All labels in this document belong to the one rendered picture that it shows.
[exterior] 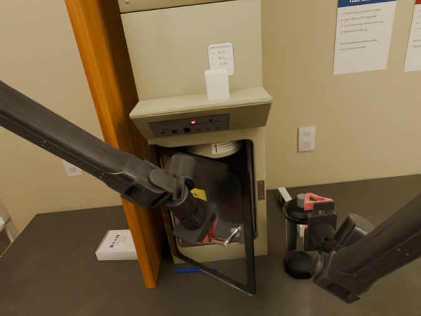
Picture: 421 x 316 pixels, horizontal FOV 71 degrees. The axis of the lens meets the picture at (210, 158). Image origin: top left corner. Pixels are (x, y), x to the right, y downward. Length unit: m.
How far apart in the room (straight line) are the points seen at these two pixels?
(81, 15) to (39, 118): 0.25
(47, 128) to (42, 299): 0.72
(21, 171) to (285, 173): 1.20
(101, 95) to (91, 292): 0.64
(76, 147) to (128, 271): 0.64
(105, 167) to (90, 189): 0.94
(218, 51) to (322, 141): 0.77
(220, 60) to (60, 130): 0.40
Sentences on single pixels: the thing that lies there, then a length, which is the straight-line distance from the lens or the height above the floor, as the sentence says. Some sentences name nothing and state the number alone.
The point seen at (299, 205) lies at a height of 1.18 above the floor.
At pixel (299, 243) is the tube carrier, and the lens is 0.91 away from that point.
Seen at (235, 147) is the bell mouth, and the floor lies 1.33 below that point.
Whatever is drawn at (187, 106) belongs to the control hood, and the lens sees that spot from 0.66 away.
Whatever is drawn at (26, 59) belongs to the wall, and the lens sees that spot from 1.36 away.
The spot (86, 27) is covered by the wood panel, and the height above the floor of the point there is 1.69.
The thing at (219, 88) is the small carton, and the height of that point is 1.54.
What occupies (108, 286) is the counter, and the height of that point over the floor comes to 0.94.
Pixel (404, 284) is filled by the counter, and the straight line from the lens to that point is 1.07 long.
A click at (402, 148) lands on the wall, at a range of 1.57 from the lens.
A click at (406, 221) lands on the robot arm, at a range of 0.45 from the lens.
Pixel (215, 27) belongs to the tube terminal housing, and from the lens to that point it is 0.75.
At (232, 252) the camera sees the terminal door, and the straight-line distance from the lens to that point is 0.81.
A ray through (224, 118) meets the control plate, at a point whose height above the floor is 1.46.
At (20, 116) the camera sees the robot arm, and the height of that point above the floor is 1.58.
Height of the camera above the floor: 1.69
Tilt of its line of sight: 26 degrees down
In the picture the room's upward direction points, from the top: 7 degrees counter-clockwise
